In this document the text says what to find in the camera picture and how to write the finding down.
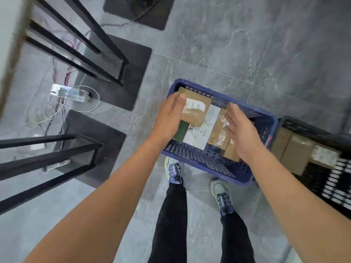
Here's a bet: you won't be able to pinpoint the person's right hand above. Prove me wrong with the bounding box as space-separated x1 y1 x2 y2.
224 104 265 165

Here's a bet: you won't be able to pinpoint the person's left hand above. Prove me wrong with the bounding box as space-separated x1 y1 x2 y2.
149 93 188 145

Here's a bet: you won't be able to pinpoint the green cardboard box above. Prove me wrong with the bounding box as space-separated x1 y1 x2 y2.
172 120 190 143

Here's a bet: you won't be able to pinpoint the brown box handwritten label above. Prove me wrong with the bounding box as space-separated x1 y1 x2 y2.
220 120 256 163

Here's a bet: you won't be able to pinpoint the long taped brown box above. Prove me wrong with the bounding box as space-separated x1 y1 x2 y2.
207 108 234 151

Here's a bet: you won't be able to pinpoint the brown box peeling white label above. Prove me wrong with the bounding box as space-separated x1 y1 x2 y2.
177 87 213 128

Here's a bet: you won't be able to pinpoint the brown cardboard box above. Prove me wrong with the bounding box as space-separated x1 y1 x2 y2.
271 127 293 161

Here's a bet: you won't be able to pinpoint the white cardboard box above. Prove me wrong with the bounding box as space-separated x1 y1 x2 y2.
182 104 222 151

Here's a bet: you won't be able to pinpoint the blue plastic crate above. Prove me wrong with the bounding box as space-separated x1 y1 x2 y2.
160 78 279 187

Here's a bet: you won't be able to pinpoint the large plain brown box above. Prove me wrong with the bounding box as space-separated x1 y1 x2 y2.
279 133 314 176

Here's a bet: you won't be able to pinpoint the brown box barcode label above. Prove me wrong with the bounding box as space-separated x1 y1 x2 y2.
310 144 342 169

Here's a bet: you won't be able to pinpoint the black plastic crate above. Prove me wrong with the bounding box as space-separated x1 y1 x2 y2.
270 115 351 220

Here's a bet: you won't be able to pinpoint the person's left forearm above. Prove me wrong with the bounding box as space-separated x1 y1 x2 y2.
23 133 168 263

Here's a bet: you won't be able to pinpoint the person's right forearm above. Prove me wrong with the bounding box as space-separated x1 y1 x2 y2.
245 149 351 263

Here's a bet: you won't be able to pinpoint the person's right shoe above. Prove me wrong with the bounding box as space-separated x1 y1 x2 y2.
210 178 236 216

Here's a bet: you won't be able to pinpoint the person's right leg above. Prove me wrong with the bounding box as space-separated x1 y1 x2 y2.
220 210 256 263

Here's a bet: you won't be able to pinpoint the person's leg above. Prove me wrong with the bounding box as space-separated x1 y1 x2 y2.
220 210 256 263
148 183 188 263

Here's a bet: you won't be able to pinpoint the person's left leg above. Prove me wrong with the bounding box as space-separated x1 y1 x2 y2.
148 183 188 263

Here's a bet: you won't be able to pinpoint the white power strip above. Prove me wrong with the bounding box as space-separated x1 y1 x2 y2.
50 84 91 103

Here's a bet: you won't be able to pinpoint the black floor cable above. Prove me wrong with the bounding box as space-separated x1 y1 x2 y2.
101 0 162 28

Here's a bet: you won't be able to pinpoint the red and black wires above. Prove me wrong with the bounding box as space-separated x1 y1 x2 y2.
44 27 93 137

